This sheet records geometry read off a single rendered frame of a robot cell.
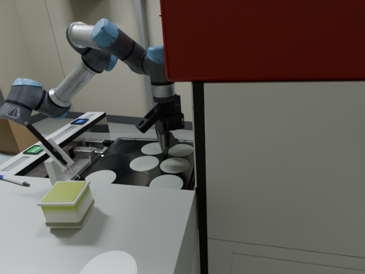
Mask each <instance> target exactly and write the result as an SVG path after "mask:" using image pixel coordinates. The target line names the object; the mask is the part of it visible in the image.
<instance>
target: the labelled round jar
mask: <svg viewBox="0 0 365 274"><path fill-rule="evenodd" d="M80 274H139V273H138V270H137V265H136V262H135V260H134V258H133V257H132V256H131V255H130V254H128V253H126V252H123V251H109V252H105V253H102V254H100V255H98V256H96V257H95V258H93V259H92V260H91V261H89V262H88V263H87V264H86V265H85V267H84V268H83V269H82V271H81V273H80Z"/></svg>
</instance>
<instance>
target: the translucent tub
mask: <svg viewBox="0 0 365 274"><path fill-rule="evenodd" d="M89 184H90V181H89V180H85V181H57V182H56V183H55V184H54V185H53V186H52V187H51V188H50V190H49V191H48V192H47V193H46V194H45V195H44V197H43V198H42V199H41V200H40V201H39V202H38V203H37V206H41V209H42V211H43V214H44V216H45V219H46V222H45V224H46V226H47V227H49V228H82V226H83V225H84V223H85V221H86V219H87V218H88V216H89V214H90V212H91V210H92V209H93V207H94V203H95V201H94V199H93V198H92V195H91V190H90V187H89Z"/></svg>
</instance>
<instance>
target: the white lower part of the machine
mask: <svg viewBox="0 0 365 274"><path fill-rule="evenodd" d="M198 256H199V274H365V258H364V257H355V256H346V255H341V254H333V253H324V252H316V251H307V250H299V249H293V248H285V247H276V246H268V245H259V244H251V243H246V242H237V241H229V240H220V239H211V238H200V237H198Z"/></svg>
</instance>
